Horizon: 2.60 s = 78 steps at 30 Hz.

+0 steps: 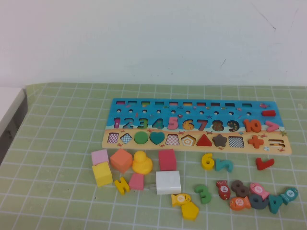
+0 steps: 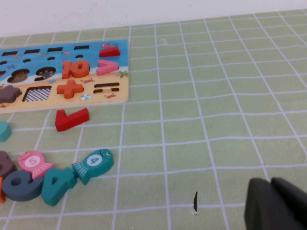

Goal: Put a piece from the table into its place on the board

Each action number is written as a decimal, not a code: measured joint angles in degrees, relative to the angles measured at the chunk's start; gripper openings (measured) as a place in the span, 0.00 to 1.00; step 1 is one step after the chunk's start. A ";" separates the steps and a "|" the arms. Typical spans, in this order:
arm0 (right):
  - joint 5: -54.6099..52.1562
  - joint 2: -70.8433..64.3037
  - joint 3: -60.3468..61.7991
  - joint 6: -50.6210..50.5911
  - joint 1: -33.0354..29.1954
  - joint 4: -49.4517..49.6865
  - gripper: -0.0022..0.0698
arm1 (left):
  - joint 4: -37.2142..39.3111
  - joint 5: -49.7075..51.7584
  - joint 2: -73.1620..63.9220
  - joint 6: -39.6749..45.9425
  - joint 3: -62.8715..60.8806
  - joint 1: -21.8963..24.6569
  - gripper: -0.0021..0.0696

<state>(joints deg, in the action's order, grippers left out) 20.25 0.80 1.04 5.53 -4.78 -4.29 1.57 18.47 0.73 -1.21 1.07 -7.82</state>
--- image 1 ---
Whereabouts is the yellow number six piece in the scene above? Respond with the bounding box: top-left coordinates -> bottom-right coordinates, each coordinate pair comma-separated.
201,153 -> 215,171

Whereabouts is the pink number five piece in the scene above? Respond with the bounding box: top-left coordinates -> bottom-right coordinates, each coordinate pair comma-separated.
167,116 -> 179,130

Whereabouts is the teal heart piece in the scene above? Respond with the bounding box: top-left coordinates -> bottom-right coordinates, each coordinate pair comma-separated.
149,131 -> 165,146

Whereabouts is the green circle piece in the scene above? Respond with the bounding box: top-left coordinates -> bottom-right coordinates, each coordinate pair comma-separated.
134,131 -> 150,145

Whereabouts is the red triangle piece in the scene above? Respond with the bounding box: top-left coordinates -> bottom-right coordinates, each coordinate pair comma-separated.
196,134 -> 213,147

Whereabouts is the pink trapezoid piece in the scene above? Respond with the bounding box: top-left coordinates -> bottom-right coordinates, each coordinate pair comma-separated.
128,172 -> 145,191

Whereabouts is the brown star piece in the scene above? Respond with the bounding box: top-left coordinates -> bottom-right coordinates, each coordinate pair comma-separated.
212,134 -> 228,147

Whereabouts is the yellow H-shaped piece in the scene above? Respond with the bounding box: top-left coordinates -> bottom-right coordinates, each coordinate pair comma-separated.
114,177 -> 130,196

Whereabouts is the green number three piece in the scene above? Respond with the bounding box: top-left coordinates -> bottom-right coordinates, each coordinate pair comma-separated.
193,184 -> 212,205

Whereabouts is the yellow fish piece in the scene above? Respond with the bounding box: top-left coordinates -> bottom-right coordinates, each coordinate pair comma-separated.
170,193 -> 192,208

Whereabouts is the teal number two piece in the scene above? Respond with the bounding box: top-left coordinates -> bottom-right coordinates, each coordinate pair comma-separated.
214,159 -> 234,173

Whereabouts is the orange number ten piece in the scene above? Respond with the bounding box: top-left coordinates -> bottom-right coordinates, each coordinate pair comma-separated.
243,118 -> 262,133

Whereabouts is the blue wooden puzzle board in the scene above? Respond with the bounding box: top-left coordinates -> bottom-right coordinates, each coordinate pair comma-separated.
101,97 -> 293,155

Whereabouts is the red fish piece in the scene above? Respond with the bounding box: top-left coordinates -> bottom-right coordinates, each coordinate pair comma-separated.
215,180 -> 231,201

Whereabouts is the yellow pentagon piece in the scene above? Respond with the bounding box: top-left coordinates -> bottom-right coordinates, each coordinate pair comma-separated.
181,202 -> 200,221

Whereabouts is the orange plus sign piece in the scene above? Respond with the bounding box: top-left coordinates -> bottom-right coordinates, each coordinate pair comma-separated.
247,135 -> 264,149

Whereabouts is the brown number eight piece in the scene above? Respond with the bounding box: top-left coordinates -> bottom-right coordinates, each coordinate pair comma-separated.
231,180 -> 250,199

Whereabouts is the red number seven piece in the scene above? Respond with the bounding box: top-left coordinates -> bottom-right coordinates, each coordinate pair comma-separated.
255,157 -> 275,171

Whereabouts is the pink greater-than sign piece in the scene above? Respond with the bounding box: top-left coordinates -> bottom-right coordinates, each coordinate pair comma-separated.
265,121 -> 280,132

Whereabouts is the orange fish piece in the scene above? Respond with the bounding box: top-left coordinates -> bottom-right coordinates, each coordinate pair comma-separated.
229,196 -> 252,211

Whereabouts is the pink fish piece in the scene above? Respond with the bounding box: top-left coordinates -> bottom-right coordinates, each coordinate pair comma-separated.
249,182 -> 271,201

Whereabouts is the grey number nine piece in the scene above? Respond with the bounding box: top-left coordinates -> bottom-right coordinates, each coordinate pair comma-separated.
249,193 -> 271,210

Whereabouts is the teal number four piece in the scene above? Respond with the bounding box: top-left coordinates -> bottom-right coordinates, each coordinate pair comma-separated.
268,194 -> 284,215

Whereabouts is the teal fish piece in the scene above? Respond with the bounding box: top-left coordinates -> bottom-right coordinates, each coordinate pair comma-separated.
279,186 -> 299,206

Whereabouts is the red foam cube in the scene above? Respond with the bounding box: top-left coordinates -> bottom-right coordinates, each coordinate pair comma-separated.
158,149 -> 177,172

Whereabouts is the yellow rubber duck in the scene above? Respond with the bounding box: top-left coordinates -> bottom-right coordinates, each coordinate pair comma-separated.
132,150 -> 154,174

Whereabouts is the orange foam cube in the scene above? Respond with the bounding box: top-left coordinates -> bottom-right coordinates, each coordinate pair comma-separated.
110,148 -> 133,173

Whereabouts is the pink foam cube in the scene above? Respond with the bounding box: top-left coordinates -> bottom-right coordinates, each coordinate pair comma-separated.
91,149 -> 110,166

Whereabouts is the white power adapter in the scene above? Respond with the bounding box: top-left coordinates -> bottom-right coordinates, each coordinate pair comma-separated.
148,170 -> 181,196

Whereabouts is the yellow foam cube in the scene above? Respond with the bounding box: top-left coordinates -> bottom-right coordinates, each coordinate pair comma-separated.
92,161 -> 113,188

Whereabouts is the green checkered tablecloth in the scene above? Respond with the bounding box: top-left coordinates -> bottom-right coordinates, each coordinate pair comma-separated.
0,82 -> 307,230

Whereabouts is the white and grey side cabinet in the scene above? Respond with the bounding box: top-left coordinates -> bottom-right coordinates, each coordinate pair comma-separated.
0,86 -> 27,166

